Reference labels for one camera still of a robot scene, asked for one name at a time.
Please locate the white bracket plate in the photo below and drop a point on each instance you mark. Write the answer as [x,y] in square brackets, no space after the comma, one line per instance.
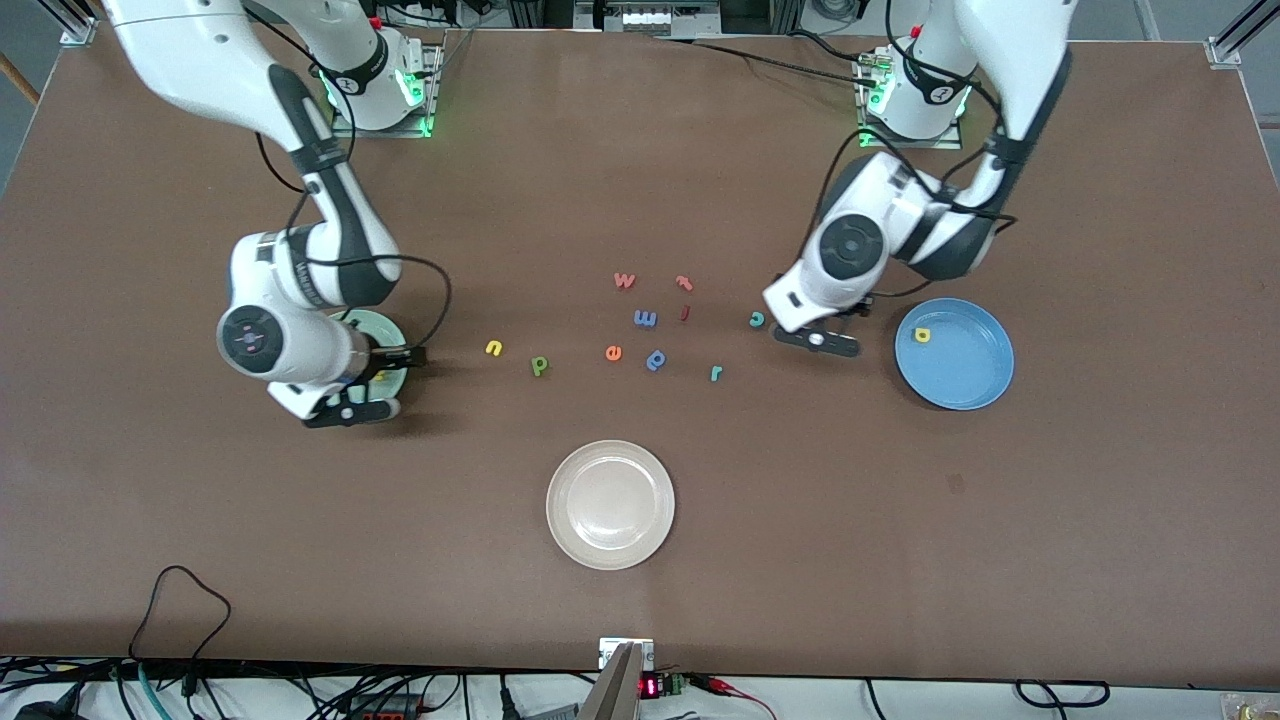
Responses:
[606,652]

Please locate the grey connector box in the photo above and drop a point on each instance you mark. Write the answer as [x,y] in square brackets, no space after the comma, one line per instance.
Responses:
[645,18]

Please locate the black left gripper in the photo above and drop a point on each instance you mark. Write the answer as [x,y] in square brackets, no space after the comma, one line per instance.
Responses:
[860,308]

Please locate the aluminium frame post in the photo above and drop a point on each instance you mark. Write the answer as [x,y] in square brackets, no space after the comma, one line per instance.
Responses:
[1235,35]
[75,25]

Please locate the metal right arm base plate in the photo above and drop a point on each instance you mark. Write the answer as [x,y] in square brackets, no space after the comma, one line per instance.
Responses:
[380,133]

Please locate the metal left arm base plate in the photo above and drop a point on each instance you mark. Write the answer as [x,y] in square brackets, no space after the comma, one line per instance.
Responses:
[910,144]

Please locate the brown wooden stick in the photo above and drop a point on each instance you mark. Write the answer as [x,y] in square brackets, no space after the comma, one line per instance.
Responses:
[15,75]

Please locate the small red display module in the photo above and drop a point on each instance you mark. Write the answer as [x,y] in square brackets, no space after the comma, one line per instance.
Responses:
[650,687]

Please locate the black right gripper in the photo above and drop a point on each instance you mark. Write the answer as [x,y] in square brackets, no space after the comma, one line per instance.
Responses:
[383,358]

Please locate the pink foam letter w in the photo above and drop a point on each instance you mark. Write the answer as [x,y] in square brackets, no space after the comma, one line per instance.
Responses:
[624,280]

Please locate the blue foam letter m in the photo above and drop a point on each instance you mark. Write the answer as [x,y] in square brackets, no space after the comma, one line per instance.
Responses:
[645,318]

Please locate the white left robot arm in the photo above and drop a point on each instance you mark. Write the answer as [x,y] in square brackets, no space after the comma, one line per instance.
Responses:
[1020,50]

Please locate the green plate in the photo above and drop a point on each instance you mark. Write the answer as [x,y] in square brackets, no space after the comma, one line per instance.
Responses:
[385,328]

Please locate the blue foam letter a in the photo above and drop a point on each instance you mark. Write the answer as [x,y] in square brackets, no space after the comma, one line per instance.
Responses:
[656,359]

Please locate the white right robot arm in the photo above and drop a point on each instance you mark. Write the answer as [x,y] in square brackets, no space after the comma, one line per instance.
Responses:
[200,60]

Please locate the blue plate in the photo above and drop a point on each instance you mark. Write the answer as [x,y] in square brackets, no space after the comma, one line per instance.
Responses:
[965,365]

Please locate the silver camera mast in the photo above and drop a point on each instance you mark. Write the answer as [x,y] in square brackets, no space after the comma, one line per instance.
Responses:
[615,695]

